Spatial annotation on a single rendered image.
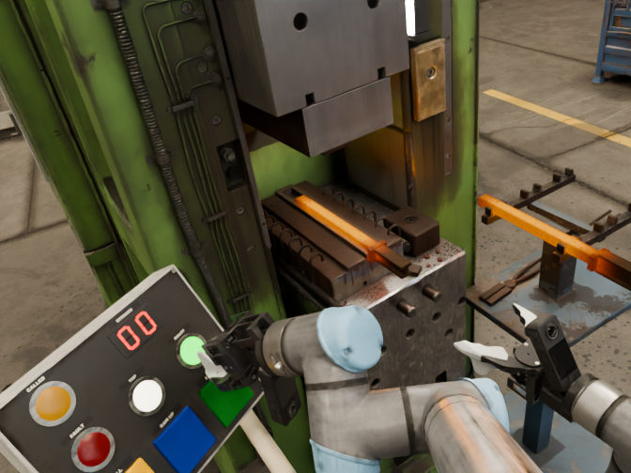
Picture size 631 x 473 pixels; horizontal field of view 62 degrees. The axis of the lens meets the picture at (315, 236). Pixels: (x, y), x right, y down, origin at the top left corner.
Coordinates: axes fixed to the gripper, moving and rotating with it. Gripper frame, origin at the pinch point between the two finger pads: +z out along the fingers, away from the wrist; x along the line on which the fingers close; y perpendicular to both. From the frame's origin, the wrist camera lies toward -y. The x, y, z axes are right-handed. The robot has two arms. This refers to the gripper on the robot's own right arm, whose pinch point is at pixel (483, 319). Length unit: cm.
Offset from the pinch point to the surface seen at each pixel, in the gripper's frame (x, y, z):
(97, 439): -63, -10, 11
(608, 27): 360, 56, 201
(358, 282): -5.8, 6.1, 30.7
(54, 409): -66, -16, 14
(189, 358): -47, -9, 18
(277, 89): -17, -41, 31
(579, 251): 32.3, 3.0, 3.4
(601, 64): 359, 84, 202
